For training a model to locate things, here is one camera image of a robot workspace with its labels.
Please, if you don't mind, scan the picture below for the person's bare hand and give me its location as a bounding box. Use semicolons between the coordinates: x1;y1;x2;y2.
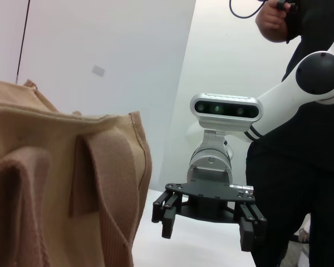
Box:
263;0;292;17

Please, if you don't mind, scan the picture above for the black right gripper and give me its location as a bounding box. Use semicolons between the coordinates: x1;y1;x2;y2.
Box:
151;182;268;253

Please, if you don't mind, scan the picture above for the person in black clothes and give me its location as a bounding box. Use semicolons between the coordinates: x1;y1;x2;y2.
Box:
246;0;334;267

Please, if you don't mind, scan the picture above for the thin black controller cable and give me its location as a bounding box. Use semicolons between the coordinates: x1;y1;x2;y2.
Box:
229;0;268;19

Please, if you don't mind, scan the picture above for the black handheld controller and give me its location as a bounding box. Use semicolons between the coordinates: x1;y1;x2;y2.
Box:
275;0;298;12

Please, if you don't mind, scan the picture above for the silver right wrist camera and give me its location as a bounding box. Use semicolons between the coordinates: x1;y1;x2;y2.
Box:
189;92;264;133

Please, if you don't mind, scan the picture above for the khaki canvas food bag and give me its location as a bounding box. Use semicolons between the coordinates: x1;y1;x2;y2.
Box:
0;79;154;267

